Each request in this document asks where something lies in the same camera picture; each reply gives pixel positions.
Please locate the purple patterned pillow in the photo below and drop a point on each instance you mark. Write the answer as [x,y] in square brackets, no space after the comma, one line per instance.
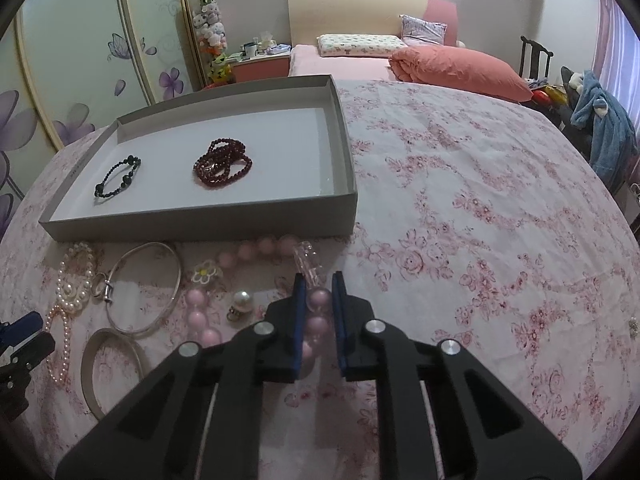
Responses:
[425,30]

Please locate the beige and pink headboard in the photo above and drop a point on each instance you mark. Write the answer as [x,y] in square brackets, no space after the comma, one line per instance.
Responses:
[350,10]

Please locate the white mug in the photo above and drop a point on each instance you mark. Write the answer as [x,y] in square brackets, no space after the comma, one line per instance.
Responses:
[250,50]

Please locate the grey cardboard box tray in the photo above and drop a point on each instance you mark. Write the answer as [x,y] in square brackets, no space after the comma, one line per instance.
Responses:
[280,150]

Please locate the pink mattress sheet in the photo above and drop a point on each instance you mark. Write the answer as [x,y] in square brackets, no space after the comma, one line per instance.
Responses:
[340,65]

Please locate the red and yellow toys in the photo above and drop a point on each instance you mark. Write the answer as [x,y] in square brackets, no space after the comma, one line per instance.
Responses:
[547,96]

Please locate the dark wooden chair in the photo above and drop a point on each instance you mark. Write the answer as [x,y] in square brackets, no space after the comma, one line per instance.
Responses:
[535,60]

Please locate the blue fleece garment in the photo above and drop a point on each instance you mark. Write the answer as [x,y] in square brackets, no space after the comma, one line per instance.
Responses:
[605,130]

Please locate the white flower charm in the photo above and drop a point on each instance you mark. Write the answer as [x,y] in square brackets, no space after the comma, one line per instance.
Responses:
[204,275]

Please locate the pink curtain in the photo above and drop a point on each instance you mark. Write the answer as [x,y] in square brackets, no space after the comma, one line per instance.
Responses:
[617,45]

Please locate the wide grey bangle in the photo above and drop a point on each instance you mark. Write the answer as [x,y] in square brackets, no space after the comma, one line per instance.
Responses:
[86,380]

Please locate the thin silver bangle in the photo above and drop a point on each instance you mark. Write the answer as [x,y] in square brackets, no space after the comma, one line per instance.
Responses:
[104,290]

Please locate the pink nightstand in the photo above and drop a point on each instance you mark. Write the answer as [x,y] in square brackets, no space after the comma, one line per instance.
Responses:
[257,70]

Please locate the plush toy tower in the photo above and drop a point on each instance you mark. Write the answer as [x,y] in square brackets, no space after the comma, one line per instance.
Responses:
[212,25]

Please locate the printed white pillow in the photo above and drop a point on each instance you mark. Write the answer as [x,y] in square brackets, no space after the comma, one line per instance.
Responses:
[360,45]

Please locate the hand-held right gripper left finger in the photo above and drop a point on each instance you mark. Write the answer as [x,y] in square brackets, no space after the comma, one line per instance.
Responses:
[299,330]

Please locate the pearl charm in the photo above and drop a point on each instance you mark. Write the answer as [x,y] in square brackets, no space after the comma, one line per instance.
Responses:
[241,301]

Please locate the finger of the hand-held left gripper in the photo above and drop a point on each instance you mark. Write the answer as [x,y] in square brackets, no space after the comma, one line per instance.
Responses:
[30,352]
[22,326]

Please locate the orange duvet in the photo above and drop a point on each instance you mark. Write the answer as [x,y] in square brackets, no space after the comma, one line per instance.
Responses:
[460,72]

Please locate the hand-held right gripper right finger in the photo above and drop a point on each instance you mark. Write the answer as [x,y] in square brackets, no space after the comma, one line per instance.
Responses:
[339,330]

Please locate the flower print wardrobe doors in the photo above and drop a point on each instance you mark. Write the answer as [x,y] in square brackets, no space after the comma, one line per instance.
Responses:
[75,35]

